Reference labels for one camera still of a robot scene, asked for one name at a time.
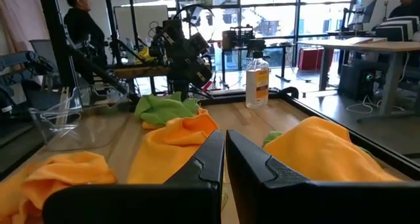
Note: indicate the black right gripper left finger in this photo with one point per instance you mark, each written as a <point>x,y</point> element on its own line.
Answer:
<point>183,201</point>

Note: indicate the yellow cloth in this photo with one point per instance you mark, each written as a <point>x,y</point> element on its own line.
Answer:
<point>144,54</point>

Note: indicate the red storage box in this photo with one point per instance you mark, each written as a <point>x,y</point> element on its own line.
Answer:
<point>311,58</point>

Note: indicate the white board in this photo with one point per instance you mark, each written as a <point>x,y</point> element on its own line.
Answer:
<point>141,23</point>

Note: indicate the clear plastic basket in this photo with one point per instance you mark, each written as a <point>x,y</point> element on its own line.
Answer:
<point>65,132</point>

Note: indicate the clear spray bottle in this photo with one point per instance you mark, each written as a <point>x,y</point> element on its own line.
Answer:
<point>257,86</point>

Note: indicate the black computer tower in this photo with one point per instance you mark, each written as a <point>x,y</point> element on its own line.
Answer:
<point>357,79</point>

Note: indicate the wooden workbench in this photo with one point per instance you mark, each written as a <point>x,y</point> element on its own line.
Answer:
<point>141,71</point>

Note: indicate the black metal table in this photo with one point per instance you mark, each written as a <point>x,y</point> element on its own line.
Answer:
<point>282,47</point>

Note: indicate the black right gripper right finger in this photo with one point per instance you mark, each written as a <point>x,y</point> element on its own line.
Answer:
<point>279,201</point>

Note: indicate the wooden office desk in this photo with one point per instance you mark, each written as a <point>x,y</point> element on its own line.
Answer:
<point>377,46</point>

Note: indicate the green microfiber towel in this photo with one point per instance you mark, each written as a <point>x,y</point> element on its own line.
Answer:
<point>271,138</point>
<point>164,109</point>

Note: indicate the black white striped bag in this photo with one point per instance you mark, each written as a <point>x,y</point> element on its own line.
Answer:
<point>397,28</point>

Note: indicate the grey office chair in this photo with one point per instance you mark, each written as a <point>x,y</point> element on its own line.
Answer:
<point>46,53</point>

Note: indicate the pink hanging cloth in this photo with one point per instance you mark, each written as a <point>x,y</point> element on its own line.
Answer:
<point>19,17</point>

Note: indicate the black computer monitor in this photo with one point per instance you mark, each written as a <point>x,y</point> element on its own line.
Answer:
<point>364,12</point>

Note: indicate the person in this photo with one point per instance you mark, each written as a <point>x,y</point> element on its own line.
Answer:
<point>82,27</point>
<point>408,2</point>

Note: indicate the black crate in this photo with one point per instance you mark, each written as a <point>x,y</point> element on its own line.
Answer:
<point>241,36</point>

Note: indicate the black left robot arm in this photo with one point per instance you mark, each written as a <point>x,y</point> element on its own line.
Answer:
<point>170,43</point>

